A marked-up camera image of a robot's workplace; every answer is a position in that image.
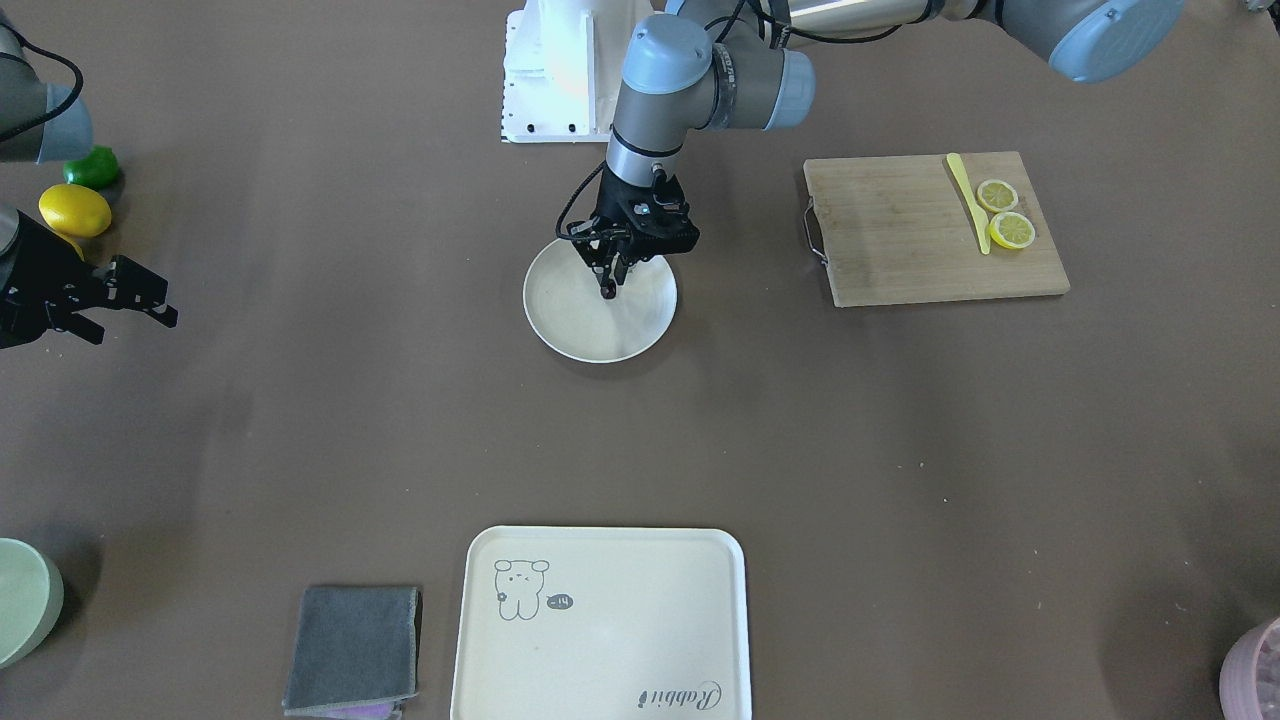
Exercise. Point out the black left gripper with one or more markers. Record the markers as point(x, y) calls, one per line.
point(611, 200)

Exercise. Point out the bamboo cutting board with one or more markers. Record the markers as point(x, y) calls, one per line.
point(896, 231)

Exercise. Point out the grey folded cloth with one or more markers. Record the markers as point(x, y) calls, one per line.
point(355, 652)

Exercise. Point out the green bowl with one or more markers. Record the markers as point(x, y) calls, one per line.
point(32, 596)

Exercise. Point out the lemon slice lower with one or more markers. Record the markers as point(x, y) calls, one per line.
point(1012, 230)

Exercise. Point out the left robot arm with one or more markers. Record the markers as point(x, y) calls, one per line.
point(733, 65)

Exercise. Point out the lemon slice upper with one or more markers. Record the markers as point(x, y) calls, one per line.
point(997, 196)

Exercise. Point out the yellow plastic knife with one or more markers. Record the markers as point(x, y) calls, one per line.
point(980, 218)

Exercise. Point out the cream round plate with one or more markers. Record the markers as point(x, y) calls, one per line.
point(565, 310)

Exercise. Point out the pink ice bowl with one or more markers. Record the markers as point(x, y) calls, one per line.
point(1249, 678)

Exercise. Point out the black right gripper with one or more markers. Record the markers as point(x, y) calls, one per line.
point(30, 272)

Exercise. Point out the cream rabbit tray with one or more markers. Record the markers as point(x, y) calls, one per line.
point(603, 623)

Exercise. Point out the green lime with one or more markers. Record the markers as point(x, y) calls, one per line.
point(98, 170)

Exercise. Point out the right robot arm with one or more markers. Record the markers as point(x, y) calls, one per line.
point(44, 118)

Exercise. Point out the lemon slice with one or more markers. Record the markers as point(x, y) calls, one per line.
point(997, 196)
point(1012, 230)

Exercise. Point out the yellow lemon near lime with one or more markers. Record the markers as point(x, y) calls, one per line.
point(75, 211)

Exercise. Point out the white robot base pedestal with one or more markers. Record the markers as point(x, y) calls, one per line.
point(562, 69)

